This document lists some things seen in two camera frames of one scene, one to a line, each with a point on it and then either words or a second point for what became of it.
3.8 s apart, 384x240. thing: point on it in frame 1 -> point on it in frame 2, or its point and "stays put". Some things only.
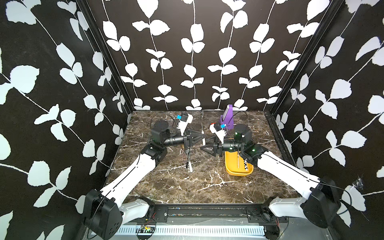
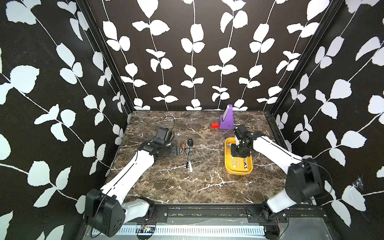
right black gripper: [217, 149] -> [234, 153]
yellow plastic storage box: [234, 169] stays put
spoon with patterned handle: [245, 165] stays put
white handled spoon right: [188, 150] stays put
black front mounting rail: [212, 213] stays put
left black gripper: [188, 135] -> [175, 148]
